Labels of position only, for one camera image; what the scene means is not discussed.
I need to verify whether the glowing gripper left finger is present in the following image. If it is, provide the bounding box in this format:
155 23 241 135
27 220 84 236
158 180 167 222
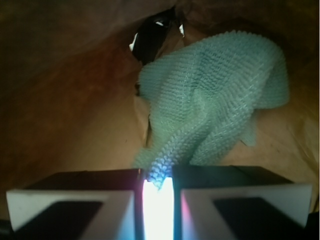
6 168 144 240

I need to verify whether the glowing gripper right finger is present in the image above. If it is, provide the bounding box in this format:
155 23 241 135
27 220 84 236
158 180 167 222
172 166 313 240

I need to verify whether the light blue knitted cloth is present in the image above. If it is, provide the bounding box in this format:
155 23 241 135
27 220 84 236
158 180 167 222
134 31 290 190

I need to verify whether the brown paper bag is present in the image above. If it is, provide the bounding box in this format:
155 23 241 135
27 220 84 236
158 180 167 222
0 0 320 220

